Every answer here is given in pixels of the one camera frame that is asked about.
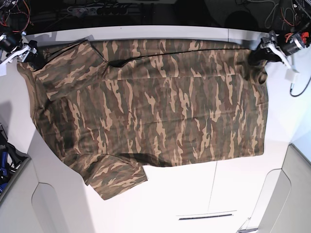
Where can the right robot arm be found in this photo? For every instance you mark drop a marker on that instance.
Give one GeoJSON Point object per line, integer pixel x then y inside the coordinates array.
{"type": "Point", "coordinates": [14, 20]}

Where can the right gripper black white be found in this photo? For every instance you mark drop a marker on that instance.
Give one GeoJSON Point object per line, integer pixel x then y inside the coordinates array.
{"type": "Point", "coordinates": [14, 47]}

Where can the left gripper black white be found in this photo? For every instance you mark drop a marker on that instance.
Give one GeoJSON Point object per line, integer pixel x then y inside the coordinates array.
{"type": "Point", "coordinates": [277, 48]}

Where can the grey bin with blue items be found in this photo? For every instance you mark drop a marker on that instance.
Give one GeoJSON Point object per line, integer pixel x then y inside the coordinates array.
{"type": "Point", "coordinates": [12, 163]}

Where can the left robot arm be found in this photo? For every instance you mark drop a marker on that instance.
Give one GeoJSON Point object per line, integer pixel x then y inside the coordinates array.
{"type": "Point", "coordinates": [302, 17]}

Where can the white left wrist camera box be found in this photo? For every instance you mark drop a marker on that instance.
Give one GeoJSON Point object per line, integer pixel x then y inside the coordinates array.
{"type": "Point", "coordinates": [291, 75]}

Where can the camouflage T-shirt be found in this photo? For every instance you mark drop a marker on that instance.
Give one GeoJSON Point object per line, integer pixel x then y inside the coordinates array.
{"type": "Point", "coordinates": [108, 108]}

